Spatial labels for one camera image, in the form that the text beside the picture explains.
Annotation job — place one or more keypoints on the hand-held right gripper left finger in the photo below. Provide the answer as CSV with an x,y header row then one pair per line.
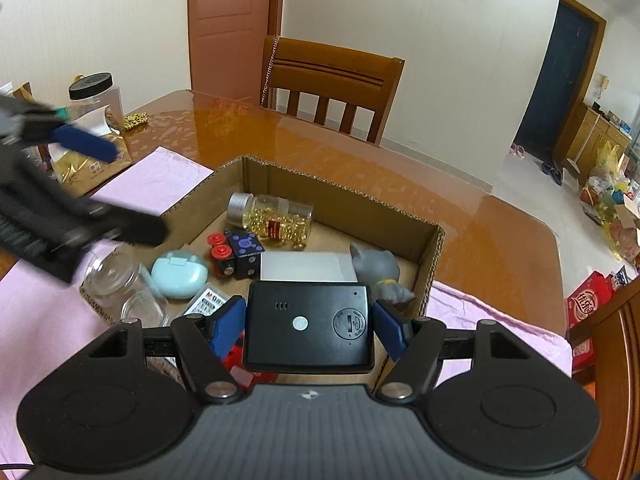
x,y
227,327

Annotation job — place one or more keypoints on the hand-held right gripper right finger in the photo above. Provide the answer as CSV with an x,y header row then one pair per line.
x,y
392,332

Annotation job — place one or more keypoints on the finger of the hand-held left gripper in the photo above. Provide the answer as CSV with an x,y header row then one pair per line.
x,y
82,141
135,230

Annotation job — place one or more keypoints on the white barcode packet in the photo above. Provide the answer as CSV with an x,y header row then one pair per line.
x,y
202,302

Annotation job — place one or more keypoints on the light blue earbuds case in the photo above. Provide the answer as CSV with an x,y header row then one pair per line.
x,y
177,275

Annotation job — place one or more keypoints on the grey plush toy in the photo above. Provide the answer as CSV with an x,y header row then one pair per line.
x,y
380,265

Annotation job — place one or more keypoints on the black toy train red wheels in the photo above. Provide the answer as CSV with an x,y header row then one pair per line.
x,y
245,255

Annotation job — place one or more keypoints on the black device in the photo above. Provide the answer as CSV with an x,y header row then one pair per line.
x,y
310,345

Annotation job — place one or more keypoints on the white plastic container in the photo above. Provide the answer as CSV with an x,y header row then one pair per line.
x,y
305,266

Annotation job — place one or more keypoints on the clear capsule bottle silver cap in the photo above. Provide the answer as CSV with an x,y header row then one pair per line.
x,y
280,220

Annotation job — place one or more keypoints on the brown cardboard box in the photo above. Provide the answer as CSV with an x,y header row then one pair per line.
x,y
320,200

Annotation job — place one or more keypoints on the small red box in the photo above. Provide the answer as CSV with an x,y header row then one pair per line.
x,y
234,357

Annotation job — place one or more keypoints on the gold foil bag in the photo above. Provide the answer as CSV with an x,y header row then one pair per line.
x,y
80,172

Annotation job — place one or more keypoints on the clear plastic jar black lid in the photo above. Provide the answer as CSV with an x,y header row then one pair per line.
x,y
95,105

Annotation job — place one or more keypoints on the clear glass jar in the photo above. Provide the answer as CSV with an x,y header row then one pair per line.
x,y
115,275

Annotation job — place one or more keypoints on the small gold ornament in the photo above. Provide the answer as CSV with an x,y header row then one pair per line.
x,y
136,121

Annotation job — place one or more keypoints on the pink tablecloth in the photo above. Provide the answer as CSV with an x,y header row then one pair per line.
x,y
155,175

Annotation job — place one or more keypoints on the brown wooden door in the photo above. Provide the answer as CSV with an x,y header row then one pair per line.
x,y
225,35

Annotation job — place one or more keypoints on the red gift box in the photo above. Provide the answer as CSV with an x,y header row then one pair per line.
x,y
592,300

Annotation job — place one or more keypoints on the pink slippers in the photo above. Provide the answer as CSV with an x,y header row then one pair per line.
x,y
517,150

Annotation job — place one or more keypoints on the black shoes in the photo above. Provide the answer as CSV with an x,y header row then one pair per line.
x,y
552,172

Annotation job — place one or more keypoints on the wooden chair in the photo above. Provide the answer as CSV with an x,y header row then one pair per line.
x,y
330,60
620,360

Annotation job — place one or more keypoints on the pile of assorted boxes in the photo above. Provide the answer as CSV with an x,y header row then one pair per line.
x,y
612,200

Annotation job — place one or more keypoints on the wooden cabinet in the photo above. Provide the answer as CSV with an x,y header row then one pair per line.
x,y
575,135

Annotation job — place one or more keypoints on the dark door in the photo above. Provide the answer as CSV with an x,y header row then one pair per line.
x,y
560,85

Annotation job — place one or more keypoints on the white wall phone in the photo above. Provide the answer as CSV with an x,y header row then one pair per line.
x,y
603,85

